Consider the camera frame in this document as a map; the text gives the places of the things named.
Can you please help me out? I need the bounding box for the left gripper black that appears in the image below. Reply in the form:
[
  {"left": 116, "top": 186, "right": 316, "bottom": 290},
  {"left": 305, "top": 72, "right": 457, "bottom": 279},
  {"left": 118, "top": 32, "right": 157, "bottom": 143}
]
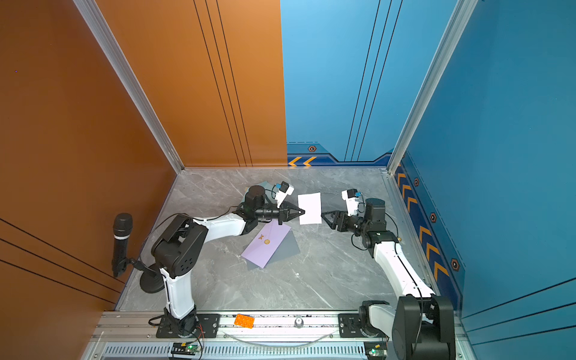
[{"left": 255, "top": 202, "right": 306, "bottom": 227}]

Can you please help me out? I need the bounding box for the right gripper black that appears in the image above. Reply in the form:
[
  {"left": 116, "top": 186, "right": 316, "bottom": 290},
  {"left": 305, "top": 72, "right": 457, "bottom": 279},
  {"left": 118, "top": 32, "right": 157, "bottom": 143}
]
[{"left": 322, "top": 210, "right": 371, "bottom": 238}]

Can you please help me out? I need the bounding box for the plain white paper sheet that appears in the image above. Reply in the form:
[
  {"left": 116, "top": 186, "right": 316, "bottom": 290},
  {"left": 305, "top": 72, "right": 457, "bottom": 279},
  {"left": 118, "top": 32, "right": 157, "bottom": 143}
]
[{"left": 298, "top": 193, "right": 323, "bottom": 225}]

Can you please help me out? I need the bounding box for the grey envelope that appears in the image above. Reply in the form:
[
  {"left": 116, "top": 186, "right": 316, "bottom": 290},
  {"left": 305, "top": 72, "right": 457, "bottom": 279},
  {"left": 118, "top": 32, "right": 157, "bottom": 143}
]
[{"left": 267, "top": 230, "right": 300, "bottom": 265}]

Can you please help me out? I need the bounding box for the purple envelope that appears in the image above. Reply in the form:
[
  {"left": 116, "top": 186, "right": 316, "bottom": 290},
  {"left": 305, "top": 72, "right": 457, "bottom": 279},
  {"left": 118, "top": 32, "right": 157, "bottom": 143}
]
[{"left": 241, "top": 222, "right": 292, "bottom": 269}]

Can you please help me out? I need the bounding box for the teal envelope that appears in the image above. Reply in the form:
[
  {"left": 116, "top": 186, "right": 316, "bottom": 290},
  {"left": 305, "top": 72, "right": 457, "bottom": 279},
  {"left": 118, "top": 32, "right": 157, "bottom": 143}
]
[{"left": 260, "top": 181, "right": 275, "bottom": 192}]

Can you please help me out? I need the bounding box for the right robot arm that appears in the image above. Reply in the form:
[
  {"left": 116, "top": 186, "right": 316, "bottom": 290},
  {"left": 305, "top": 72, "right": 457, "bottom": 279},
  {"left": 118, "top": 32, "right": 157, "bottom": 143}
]
[{"left": 322, "top": 198, "right": 457, "bottom": 359}]

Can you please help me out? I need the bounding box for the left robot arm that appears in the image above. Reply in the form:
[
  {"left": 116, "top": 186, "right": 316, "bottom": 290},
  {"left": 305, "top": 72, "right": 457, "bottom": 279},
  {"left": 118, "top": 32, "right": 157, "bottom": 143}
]
[{"left": 151, "top": 185, "right": 306, "bottom": 338}]

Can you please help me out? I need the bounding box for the orange lego brick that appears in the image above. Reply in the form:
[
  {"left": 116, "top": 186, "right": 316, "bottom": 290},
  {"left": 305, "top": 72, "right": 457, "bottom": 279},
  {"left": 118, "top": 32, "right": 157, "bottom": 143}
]
[{"left": 234, "top": 313, "right": 255, "bottom": 329}]

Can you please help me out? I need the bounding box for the right green circuit board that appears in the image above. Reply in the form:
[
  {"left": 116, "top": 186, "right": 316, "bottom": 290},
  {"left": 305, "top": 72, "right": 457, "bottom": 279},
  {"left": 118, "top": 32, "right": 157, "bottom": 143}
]
[{"left": 363, "top": 342, "right": 388, "bottom": 360}]

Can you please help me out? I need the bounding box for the green circuit board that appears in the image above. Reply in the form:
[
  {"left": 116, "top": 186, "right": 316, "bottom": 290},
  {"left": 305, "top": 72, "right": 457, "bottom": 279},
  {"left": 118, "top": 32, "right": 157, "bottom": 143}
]
[
  {"left": 170, "top": 342, "right": 203, "bottom": 359},
  {"left": 363, "top": 342, "right": 388, "bottom": 360}
]

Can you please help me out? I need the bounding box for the black microphone on stand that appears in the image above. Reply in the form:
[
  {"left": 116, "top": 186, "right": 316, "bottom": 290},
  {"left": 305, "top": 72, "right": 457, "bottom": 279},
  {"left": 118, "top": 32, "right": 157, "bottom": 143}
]
[{"left": 111, "top": 213, "right": 164, "bottom": 294}]

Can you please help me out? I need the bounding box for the left green circuit board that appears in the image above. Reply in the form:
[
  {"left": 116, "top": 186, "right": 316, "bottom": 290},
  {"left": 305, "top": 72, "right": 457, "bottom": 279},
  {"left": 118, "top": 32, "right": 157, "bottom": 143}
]
[{"left": 170, "top": 342, "right": 203, "bottom": 359}]

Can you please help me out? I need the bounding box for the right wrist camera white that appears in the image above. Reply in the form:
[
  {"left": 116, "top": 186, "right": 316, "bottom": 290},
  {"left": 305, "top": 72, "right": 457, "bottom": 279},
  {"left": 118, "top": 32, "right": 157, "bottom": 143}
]
[{"left": 341, "top": 188, "right": 362, "bottom": 216}]

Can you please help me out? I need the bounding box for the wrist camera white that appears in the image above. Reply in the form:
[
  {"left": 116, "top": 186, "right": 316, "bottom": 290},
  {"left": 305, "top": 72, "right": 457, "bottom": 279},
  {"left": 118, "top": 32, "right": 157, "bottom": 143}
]
[
  {"left": 341, "top": 188, "right": 362, "bottom": 216},
  {"left": 273, "top": 181, "right": 294, "bottom": 208}
]

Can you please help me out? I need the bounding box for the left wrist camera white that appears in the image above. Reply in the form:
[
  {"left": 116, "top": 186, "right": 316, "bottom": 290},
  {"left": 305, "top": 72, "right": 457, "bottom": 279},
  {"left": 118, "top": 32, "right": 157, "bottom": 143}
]
[{"left": 273, "top": 181, "right": 294, "bottom": 208}]

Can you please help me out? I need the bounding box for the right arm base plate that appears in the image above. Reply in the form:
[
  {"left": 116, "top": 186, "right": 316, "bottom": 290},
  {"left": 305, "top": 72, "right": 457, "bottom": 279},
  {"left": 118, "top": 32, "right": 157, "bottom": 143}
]
[{"left": 337, "top": 313, "right": 392, "bottom": 339}]

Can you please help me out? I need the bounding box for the silver knob on rail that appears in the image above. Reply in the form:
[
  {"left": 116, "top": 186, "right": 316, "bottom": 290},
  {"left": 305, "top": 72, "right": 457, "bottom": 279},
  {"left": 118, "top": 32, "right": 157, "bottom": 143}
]
[{"left": 294, "top": 316, "right": 304, "bottom": 329}]

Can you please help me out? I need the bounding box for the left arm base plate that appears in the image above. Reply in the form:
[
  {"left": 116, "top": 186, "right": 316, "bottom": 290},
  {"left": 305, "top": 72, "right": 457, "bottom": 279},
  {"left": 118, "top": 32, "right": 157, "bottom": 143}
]
[{"left": 156, "top": 313, "right": 221, "bottom": 339}]

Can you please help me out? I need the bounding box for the aluminium front rail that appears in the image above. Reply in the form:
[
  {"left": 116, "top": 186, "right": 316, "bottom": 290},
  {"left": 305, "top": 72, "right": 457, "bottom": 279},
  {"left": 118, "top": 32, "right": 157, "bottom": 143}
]
[{"left": 91, "top": 310, "right": 469, "bottom": 344}]

